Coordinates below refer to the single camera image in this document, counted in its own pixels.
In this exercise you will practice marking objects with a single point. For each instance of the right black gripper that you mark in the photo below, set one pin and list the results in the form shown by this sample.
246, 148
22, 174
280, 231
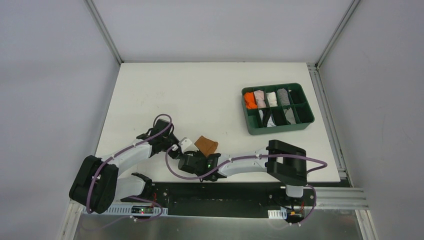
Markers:
202, 156

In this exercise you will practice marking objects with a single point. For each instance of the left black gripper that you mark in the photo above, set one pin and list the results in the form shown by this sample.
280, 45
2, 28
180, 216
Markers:
174, 151

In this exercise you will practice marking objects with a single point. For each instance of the brown underwear beige waistband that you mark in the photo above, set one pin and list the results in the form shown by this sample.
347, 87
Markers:
206, 146

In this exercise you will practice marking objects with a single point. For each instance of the green divided plastic tray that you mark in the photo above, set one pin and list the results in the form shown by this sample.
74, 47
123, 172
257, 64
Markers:
298, 101

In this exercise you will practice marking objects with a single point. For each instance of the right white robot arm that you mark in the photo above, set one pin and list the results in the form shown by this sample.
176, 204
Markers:
279, 159

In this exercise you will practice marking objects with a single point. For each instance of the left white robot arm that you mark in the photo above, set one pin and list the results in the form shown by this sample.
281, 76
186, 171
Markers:
98, 183

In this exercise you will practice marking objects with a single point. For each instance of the orange rolled underwear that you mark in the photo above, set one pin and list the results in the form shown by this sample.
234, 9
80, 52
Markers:
250, 101

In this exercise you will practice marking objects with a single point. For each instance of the black white rolled underwear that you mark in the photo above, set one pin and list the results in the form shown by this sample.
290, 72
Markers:
266, 118

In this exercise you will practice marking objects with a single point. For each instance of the pink rolled underwear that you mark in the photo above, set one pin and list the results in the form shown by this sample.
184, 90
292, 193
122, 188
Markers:
259, 96

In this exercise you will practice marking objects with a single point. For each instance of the grey striped rolled underwear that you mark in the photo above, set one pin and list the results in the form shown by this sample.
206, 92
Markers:
283, 96

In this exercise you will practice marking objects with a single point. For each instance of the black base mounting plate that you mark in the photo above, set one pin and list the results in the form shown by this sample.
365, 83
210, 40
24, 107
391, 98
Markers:
224, 199

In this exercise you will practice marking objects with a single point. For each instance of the left white cable duct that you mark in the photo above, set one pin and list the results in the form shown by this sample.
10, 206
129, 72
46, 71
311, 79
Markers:
137, 210

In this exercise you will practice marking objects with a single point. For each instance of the white cable duct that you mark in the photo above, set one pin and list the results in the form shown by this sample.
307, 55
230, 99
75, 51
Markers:
280, 214
137, 210

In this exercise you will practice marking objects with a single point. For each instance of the right white cable duct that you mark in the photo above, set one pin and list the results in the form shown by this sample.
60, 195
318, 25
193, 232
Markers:
280, 214

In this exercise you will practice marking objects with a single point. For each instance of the right aluminium rail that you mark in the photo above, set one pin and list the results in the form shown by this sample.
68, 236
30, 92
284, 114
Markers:
340, 198

